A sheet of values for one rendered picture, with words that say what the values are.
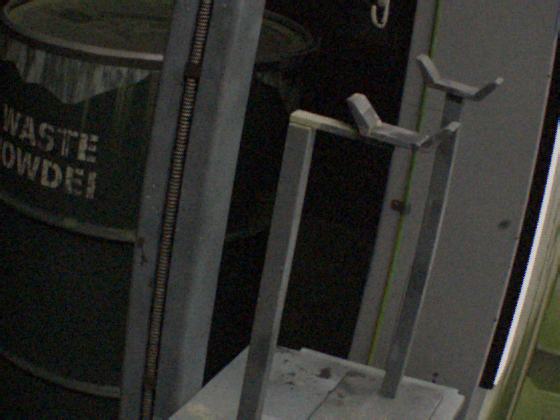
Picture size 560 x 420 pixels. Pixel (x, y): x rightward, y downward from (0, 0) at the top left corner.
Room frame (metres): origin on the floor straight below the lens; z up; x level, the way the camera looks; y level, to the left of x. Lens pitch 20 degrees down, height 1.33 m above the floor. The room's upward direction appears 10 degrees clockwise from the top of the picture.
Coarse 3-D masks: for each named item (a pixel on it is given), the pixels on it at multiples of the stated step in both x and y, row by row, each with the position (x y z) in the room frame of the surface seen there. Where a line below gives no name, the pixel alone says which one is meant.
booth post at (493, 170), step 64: (448, 0) 1.41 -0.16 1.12; (512, 0) 1.39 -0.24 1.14; (448, 64) 1.41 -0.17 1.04; (512, 64) 1.39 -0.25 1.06; (512, 128) 1.38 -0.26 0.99; (384, 192) 1.43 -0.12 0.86; (448, 192) 1.40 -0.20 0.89; (512, 192) 1.38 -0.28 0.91; (384, 256) 1.42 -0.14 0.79; (448, 256) 1.40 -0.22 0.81; (512, 256) 1.37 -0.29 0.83; (384, 320) 1.42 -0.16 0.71; (448, 320) 1.39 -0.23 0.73; (448, 384) 1.38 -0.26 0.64
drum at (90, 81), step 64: (0, 64) 1.97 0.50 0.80; (64, 64) 1.84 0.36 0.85; (128, 64) 1.82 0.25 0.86; (256, 64) 1.90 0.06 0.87; (0, 128) 1.93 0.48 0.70; (64, 128) 1.84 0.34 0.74; (128, 128) 1.83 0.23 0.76; (256, 128) 1.93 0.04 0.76; (0, 192) 1.90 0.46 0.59; (64, 192) 1.83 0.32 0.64; (128, 192) 1.83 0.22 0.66; (256, 192) 1.95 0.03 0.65; (0, 256) 1.90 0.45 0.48; (64, 256) 1.83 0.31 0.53; (128, 256) 1.83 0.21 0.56; (256, 256) 1.98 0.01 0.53; (0, 320) 1.89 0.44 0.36; (64, 320) 1.83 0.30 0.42; (0, 384) 1.89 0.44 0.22; (64, 384) 1.82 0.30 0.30
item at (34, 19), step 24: (48, 0) 2.23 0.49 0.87; (72, 0) 2.27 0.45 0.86; (96, 0) 2.30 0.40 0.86; (120, 0) 2.32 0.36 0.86; (144, 0) 2.34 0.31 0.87; (168, 0) 2.36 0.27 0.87; (24, 24) 2.02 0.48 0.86; (48, 24) 2.05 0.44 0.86; (72, 24) 2.07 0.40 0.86; (96, 24) 2.09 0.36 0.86; (120, 24) 2.10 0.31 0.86; (144, 24) 2.11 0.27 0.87; (168, 24) 2.15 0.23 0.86; (264, 24) 2.27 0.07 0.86; (120, 48) 1.93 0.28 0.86; (144, 48) 1.95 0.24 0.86; (264, 48) 2.08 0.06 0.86; (288, 48) 2.09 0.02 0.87
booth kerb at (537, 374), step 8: (536, 352) 2.60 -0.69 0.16; (544, 352) 2.59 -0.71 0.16; (552, 352) 2.58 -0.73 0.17; (536, 360) 2.59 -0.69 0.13; (544, 360) 2.59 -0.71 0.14; (552, 360) 2.58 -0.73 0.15; (536, 368) 2.59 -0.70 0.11; (544, 368) 2.59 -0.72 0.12; (552, 368) 2.58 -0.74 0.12; (528, 376) 2.60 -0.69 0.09; (536, 376) 2.59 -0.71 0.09; (544, 376) 2.58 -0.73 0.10; (552, 376) 2.58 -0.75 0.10; (536, 384) 2.59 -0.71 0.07; (544, 384) 2.58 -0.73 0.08; (552, 384) 2.57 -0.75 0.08
